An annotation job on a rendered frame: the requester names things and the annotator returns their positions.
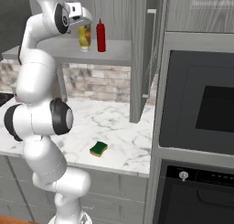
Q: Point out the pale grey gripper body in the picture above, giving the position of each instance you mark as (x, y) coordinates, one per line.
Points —
(87, 16)

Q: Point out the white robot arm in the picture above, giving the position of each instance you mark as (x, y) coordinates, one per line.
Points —
(39, 81)

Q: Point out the grey open cabinet door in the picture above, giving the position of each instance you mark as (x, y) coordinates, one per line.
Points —
(138, 66)

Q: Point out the yellow shaker jar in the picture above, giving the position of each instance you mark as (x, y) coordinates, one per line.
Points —
(84, 38)

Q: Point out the red ketchup bottle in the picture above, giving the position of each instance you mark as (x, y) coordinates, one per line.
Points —
(101, 35)

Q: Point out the dark grey range hood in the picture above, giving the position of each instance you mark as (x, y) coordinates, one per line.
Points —
(12, 23)

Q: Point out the grey upper cupboard door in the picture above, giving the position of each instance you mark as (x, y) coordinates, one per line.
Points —
(201, 11)

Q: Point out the black hob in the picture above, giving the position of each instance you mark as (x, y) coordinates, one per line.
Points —
(5, 98)

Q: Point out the green and yellow sponge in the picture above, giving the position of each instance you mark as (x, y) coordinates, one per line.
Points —
(98, 148)

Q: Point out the black built-in microwave oven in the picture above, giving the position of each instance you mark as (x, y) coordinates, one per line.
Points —
(198, 102)

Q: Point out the grey base cabinets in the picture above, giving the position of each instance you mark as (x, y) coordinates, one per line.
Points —
(122, 197)

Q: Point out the silver oven knob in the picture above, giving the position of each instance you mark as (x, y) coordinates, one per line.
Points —
(183, 175)

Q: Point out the grey open wall cabinet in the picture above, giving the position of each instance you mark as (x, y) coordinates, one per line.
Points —
(119, 23)

